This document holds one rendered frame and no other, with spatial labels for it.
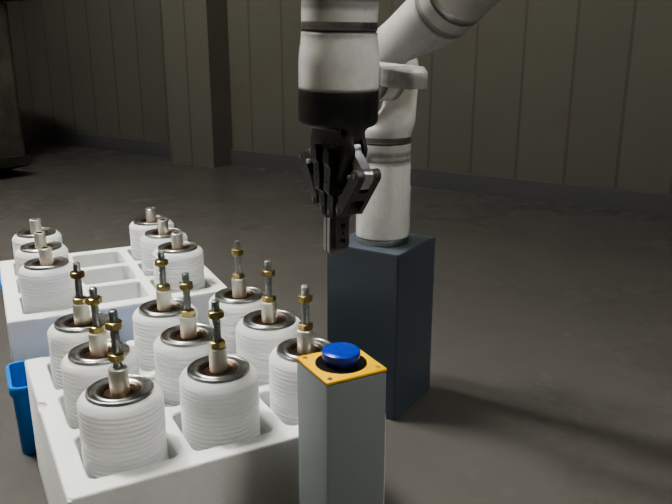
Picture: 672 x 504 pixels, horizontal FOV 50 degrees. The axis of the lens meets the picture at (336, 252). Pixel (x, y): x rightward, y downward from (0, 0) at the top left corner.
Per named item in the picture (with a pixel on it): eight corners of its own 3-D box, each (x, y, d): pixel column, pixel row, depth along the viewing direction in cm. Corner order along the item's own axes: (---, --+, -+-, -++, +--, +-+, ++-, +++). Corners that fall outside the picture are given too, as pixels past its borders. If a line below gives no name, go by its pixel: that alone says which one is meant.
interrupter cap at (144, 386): (94, 416, 78) (93, 410, 78) (78, 388, 84) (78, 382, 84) (162, 399, 82) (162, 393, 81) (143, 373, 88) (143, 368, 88)
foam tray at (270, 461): (269, 407, 131) (266, 314, 126) (384, 531, 98) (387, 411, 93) (37, 465, 113) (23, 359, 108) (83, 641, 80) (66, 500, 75)
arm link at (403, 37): (417, -37, 97) (474, -34, 101) (334, 59, 121) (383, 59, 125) (434, 26, 96) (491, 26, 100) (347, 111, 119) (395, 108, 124)
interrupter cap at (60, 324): (106, 312, 108) (105, 307, 107) (114, 329, 101) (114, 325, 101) (52, 320, 105) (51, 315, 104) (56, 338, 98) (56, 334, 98)
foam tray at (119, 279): (183, 311, 177) (179, 239, 172) (233, 375, 143) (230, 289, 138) (9, 338, 161) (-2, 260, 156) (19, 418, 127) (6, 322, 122)
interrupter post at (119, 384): (112, 400, 81) (109, 373, 80) (107, 391, 83) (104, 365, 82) (133, 395, 83) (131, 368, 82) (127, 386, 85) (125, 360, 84)
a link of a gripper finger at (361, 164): (343, 137, 66) (334, 151, 68) (359, 180, 64) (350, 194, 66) (366, 135, 67) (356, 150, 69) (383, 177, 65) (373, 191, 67)
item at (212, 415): (269, 478, 97) (265, 355, 92) (253, 524, 88) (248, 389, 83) (199, 474, 98) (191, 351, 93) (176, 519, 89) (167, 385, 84)
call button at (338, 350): (348, 355, 78) (348, 338, 78) (367, 370, 75) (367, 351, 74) (315, 363, 76) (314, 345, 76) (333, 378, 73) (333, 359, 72)
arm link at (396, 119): (395, 42, 124) (393, 143, 128) (346, 42, 119) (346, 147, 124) (427, 42, 116) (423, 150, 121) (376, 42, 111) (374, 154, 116)
